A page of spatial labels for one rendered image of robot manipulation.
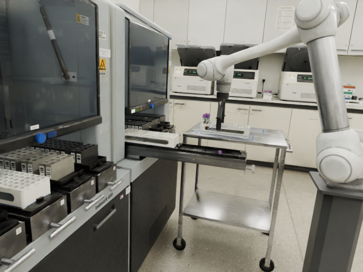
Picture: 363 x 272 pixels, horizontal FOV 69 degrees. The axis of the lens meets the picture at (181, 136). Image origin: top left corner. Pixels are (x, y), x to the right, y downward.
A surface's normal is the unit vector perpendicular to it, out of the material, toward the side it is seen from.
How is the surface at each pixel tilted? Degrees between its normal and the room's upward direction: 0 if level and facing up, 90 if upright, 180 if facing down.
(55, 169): 90
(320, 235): 90
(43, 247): 90
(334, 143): 77
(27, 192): 90
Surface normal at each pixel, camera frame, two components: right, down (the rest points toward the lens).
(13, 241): 0.96, 0.11
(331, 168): -0.63, 0.25
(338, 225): -0.25, 0.21
